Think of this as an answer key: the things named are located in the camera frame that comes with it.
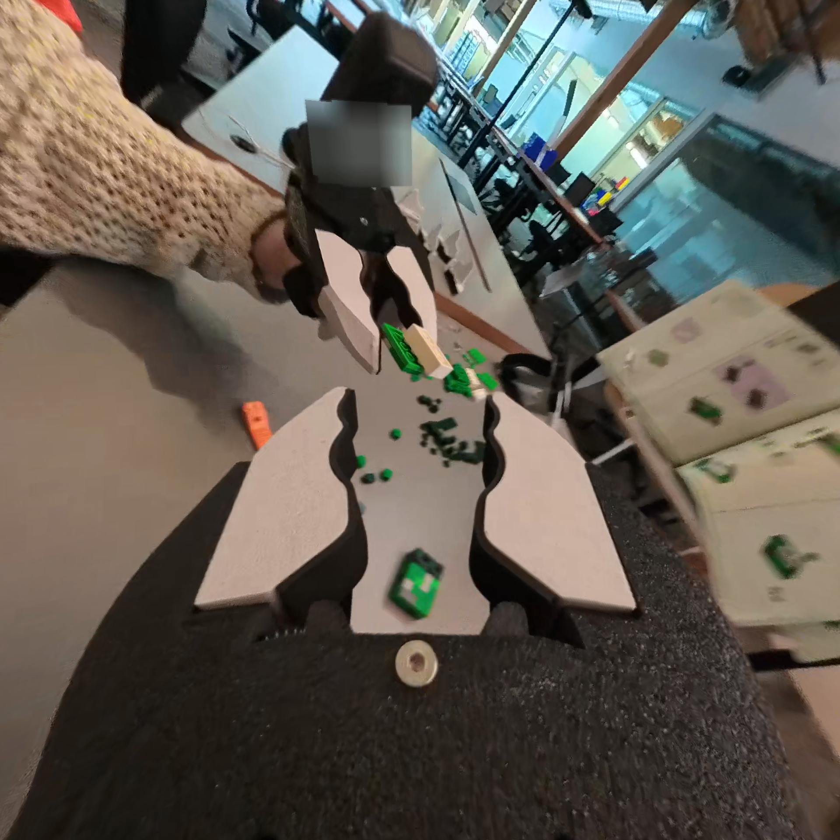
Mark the black ceiling speaker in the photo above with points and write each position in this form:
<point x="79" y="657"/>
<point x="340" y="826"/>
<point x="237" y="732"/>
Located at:
<point x="736" y="77"/>

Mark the person's left forearm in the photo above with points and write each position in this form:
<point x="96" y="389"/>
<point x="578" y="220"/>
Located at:
<point x="98" y="164"/>

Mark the green mosaic lego panel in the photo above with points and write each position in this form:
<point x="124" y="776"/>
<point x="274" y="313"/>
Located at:
<point x="397" y="348"/>

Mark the red object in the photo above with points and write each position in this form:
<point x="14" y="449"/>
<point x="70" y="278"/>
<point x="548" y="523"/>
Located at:
<point x="62" y="13"/>

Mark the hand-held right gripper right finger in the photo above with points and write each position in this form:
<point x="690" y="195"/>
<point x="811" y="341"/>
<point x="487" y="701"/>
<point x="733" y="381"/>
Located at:
<point x="558" y="525"/>

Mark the white part with black base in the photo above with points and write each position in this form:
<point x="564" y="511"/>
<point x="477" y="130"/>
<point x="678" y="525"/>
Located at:
<point x="459" y="269"/>
<point x="413" y="207"/>
<point x="443" y="243"/>

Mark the wooden column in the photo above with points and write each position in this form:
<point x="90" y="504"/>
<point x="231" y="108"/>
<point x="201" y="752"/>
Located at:
<point x="623" y="72"/>

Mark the dark book stand board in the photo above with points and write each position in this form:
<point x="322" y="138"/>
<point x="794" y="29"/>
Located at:
<point x="817" y="305"/>

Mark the neighbouring wood-edged table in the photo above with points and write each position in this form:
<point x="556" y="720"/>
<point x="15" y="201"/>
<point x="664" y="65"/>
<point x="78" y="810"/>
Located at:
<point x="282" y="85"/>

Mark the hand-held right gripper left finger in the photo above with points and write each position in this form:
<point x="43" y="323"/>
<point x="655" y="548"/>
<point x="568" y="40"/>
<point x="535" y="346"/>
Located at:
<point x="275" y="518"/>

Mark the person's left hand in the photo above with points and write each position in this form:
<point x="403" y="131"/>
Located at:
<point x="269" y="256"/>

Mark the lego instruction booklet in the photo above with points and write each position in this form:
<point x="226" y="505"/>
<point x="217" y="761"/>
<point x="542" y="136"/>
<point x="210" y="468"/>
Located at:
<point x="754" y="459"/>

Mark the row of office desks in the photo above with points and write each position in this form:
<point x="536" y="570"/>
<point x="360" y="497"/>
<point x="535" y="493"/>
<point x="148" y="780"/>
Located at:
<point x="525" y="177"/>

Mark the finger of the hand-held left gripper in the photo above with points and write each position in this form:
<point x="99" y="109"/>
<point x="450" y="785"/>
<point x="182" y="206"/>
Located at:
<point x="348" y="308"/>
<point x="417" y="289"/>

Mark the black pole stand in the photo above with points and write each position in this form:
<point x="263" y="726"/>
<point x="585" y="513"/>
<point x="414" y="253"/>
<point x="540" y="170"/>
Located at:
<point x="518" y="85"/>

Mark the pile of dark green lego pieces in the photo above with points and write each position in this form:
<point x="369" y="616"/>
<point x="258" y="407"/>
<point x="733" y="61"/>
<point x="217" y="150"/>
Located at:
<point x="449" y="439"/>

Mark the green lego block dark studs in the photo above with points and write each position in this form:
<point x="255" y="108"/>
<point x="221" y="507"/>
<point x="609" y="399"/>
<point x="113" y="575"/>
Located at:
<point x="415" y="584"/>

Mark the black and grey object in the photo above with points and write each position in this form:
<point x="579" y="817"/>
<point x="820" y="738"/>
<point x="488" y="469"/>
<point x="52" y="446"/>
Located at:
<point x="531" y="380"/>

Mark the orange lego brick separator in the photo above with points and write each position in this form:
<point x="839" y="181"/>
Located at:
<point x="256" y="423"/>

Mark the pile of bright green lego pieces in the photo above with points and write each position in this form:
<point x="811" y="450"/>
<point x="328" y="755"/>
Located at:
<point x="469" y="377"/>

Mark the white lego brick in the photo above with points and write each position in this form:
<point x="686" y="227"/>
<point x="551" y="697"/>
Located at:
<point x="426" y="351"/>

